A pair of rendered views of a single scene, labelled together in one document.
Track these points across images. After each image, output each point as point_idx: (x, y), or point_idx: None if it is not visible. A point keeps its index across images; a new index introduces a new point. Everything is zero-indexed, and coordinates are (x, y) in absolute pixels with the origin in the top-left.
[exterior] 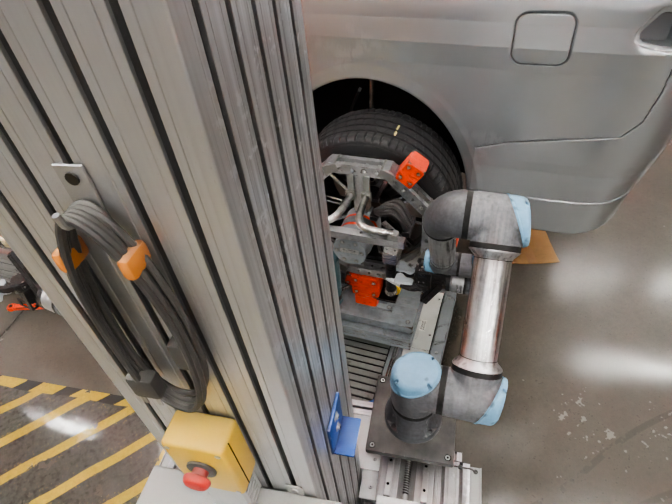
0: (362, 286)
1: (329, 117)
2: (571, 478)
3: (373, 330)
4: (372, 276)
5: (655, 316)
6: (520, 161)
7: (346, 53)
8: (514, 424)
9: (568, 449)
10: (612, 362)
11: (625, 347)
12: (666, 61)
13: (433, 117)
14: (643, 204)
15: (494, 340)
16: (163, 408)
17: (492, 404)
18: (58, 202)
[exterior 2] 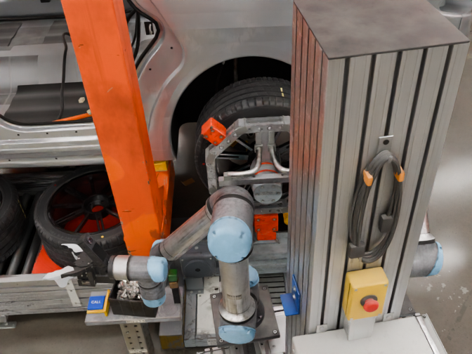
0: (264, 224)
1: (194, 88)
2: (451, 328)
3: (267, 263)
4: (272, 213)
5: (461, 198)
6: None
7: (235, 39)
8: None
9: (442, 309)
10: (446, 239)
11: (450, 226)
12: (456, 21)
13: (285, 76)
14: None
15: (426, 218)
16: (336, 275)
17: (437, 258)
18: (366, 154)
